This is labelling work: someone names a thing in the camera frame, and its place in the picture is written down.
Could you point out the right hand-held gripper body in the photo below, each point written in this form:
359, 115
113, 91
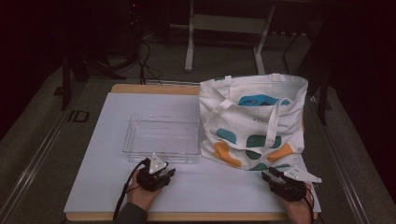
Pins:
291, 188

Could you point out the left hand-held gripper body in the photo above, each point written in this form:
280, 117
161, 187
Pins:
152, 180

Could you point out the clear plastic container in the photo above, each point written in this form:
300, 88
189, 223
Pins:
162, 137

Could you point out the white patterned tote bag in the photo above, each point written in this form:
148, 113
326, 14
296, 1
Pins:
249, 124

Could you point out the person's left hand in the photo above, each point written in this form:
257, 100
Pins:
140, 196

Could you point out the person's right hand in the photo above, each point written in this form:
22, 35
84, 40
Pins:
299, 211

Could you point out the black metal stand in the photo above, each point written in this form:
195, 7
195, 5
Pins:
323, 99
66, 81

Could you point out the white metal stand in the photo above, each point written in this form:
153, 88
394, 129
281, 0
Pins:
227, 24

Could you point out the metal floor rail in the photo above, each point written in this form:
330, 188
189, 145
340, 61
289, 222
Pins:
34, 169
342, 169

